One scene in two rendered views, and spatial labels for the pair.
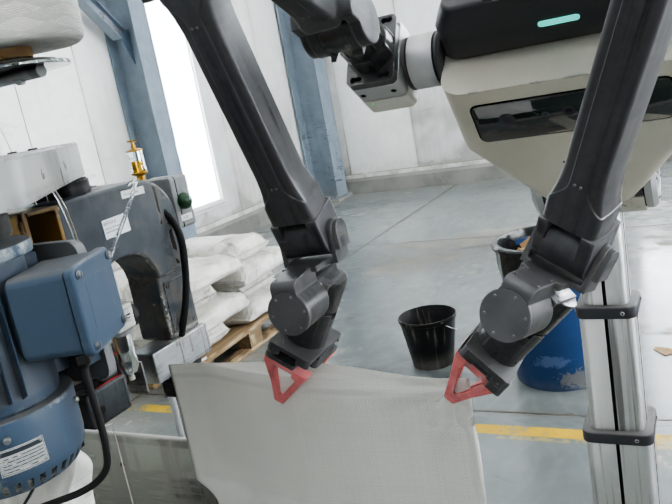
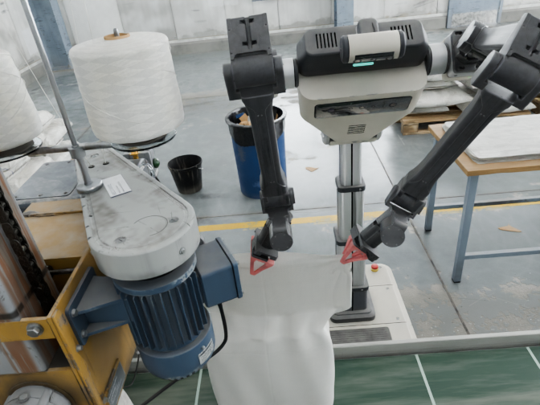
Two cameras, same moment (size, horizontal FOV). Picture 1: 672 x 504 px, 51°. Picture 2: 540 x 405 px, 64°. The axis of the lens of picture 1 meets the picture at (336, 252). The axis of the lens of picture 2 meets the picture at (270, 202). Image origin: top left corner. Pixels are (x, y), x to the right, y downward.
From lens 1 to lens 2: 0.60 m
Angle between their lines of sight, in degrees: 30
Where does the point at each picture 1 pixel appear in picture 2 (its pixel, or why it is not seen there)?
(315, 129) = (44, 14)
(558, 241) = (406, 199)
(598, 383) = (345, 220)
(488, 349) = (368, 243)
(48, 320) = (222, 287)
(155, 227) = not seen: hidden behind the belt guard
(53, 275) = (227, 266)
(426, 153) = not seen: hidden behind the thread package
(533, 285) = (405, 223)
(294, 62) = not seen: outside the picture
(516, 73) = (341, 89)
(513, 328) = (396, 241)
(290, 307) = (283, 239)
